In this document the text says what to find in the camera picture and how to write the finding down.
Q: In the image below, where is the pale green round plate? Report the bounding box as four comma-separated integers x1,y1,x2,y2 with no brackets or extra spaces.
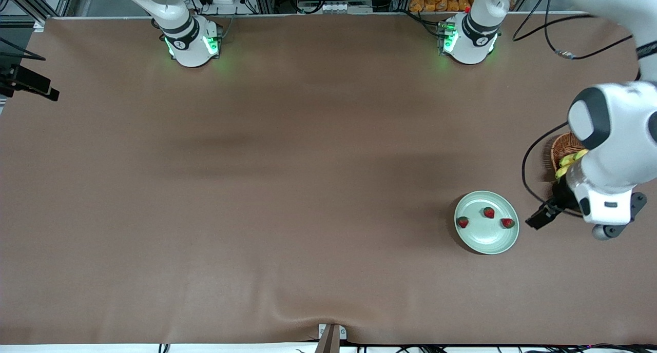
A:
454,190,520,255

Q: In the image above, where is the yellow banana bunch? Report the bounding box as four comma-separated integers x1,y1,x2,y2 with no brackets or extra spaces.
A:
555,148,590,179

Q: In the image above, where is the brown wicker basket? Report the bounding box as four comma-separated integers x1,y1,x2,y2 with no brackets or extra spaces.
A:
550,131,589,180

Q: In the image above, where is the brown table mat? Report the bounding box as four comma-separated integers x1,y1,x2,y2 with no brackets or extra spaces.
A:
0,12,657,346

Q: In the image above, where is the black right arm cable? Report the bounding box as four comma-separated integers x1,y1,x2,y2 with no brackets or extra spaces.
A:
0,36,47,61

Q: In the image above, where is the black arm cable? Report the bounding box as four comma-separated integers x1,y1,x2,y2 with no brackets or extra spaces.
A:
512,0,634,205
0,36,47,61

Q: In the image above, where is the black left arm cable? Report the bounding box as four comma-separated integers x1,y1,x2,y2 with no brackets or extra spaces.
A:
512,0,634,205

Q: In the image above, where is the aluminium frame profile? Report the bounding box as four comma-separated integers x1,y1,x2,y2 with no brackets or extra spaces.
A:
0,0,78,33

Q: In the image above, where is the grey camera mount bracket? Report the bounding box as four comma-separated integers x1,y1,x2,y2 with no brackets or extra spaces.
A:
318,323,347,353

